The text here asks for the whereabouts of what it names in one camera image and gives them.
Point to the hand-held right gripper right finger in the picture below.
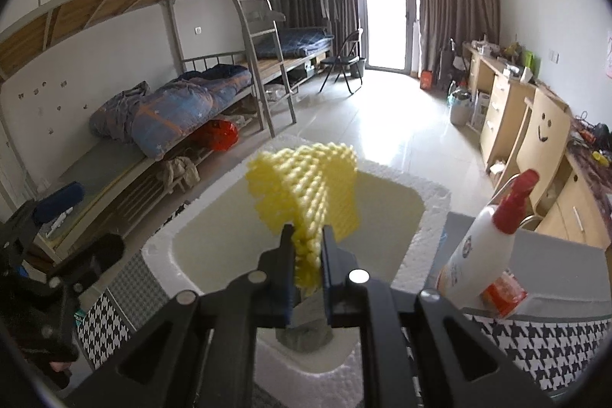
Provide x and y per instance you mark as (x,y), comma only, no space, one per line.
(327,274)

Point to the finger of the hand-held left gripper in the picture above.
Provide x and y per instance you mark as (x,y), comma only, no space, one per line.
(95,257)
(60,200)

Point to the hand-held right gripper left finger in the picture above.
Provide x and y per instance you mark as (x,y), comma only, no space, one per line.
(288,274)

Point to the white foam box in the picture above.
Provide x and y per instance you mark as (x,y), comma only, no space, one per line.
(215,240)

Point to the yellow foam net sleeve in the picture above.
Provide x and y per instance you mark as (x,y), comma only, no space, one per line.
(306,188)

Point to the beige cloth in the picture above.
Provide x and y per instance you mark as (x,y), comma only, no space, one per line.
(177,171)

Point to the white spray bottle red nozzle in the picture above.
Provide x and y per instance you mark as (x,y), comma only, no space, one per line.
(473,250)

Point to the blue patterned quilt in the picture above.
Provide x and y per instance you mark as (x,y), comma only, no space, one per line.
(181,107)

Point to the red plastic bag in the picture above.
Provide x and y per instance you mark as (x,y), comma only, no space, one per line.
(220,135)

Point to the red snack packet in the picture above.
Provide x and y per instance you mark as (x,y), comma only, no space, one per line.
(504,295)

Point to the black folding chair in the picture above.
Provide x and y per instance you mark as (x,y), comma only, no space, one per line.
(342,61)

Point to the large water jug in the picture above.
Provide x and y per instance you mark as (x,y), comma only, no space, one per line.
(460,107)

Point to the orange bag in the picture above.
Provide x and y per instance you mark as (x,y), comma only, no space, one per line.
(427,80)

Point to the houndstooth tablecloth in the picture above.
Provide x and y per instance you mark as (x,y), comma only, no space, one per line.
(550,341)

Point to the dark blue mattress pad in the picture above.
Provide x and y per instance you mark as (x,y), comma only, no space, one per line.
(296,40)

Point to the long wooden desk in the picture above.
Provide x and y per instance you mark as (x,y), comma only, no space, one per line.
(507,102)

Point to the wooden chair with smiley face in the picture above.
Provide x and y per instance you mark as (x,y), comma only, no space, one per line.
(550,126)

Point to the pink wall poster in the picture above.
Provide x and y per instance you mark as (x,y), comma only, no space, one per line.
(608,54)

